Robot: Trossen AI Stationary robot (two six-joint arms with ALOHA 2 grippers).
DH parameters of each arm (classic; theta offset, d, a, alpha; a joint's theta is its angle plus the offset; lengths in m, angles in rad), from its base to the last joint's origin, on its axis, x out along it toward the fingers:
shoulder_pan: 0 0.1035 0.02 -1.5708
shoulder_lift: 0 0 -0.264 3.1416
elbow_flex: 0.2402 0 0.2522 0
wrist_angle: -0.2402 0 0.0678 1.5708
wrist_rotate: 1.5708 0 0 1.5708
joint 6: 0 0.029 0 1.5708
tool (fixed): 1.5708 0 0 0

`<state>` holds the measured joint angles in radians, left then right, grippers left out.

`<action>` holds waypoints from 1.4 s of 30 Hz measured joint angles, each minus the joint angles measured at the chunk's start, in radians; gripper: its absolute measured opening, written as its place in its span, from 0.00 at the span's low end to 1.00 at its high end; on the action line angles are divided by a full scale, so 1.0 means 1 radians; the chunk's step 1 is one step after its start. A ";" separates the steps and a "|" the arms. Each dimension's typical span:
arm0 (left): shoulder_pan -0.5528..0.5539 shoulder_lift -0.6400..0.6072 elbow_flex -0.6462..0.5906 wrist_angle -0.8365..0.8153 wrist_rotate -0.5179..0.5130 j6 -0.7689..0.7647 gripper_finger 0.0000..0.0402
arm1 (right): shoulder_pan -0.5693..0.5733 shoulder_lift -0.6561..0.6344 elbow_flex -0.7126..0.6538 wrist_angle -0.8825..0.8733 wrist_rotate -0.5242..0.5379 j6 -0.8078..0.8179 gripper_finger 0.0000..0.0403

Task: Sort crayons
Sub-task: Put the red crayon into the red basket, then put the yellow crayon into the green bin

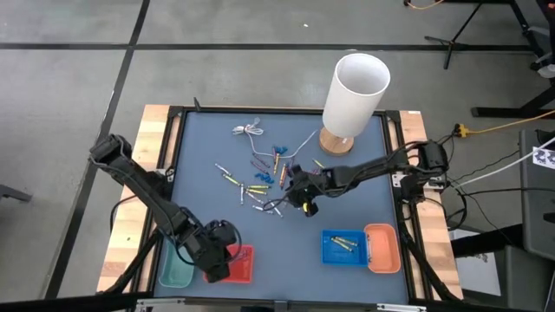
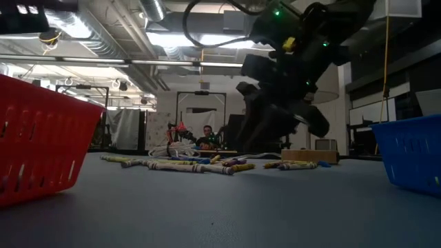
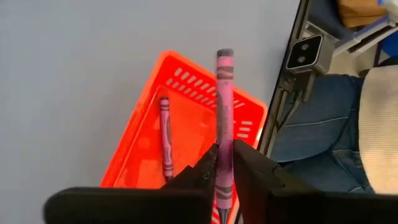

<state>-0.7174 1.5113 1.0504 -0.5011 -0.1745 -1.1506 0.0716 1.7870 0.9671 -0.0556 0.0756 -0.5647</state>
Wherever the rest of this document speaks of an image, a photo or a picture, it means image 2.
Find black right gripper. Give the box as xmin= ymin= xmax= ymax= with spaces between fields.
xmin=236 ymin=34 xmax=345 ymax=152

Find yellow green crayon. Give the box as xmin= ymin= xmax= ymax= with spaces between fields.
xmin=99 ymin=155 xmax=134 ymax=163

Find white lamp with wooden base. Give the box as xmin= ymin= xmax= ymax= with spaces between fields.
xmin=281 ymin=63 xmax=345 ymax=165

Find grey speaker box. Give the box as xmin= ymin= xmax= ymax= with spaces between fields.
xmin=314 ymin=138 xmax=338 ymax=152

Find black cabinet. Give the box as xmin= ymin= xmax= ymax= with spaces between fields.
xmin=225 ymin=109 xmax=242 ymax=154

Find purple crayon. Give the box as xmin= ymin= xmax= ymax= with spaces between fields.
xmin=222 ymin=157 xmax=248 ymax=167

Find robot with green lights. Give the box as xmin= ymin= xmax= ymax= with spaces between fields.
xmin=214 ymin=132 xmax=228 ymax=151

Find person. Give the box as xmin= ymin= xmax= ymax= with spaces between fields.
xmin=195 ymin=124 xmax=222 ymax=151

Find whiteboard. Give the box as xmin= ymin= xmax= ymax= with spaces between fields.
xmin=349 ymin=97 xmax=397 ymax=127

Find blue crayon pieces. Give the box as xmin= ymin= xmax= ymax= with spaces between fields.
xmin=172 ymin=156 xmax=212 ymax=165

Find blue grey table mat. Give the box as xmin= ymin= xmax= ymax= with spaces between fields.
xmin=0 ymin=151 xmax=441 ymax=248

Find grey ceiling box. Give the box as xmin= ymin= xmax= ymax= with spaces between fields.
xmin=223 ymin=10 xmax=247 ymax=34

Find blue plastic bin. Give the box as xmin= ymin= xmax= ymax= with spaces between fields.
xmin=370 ymin=114 xmax=441 ymax=198

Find grey curtain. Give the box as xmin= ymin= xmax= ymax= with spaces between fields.
xmin=105 ymin=108 xmax=141 ymax=151

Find long ceiling light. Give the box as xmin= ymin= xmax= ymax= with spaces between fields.
xmin=0 ymin=54 xmax=244 ymax=69

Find red plastic bin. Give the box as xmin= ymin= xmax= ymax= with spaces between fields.
xmin=0 ymin=74 xmax=105 ymax=207

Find black frame stand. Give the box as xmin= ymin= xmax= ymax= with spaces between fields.
xmin=175 ymin=91 xmax=227 ymax=152

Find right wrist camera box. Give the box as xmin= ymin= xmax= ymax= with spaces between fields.
xmin=250 ymin=0 xmax=306 ymax=48

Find red cable bundle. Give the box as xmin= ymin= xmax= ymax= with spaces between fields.
xmin=167 ymin=121 xmax=189 ymax=144

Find silver ceiling duct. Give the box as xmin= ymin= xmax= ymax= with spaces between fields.
xmin=77 ymin=0 xmax=172 ymax=92

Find yellow cable reel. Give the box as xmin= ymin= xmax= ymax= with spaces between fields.
xmin=37 ymin=26 xmax=63 ymax=48

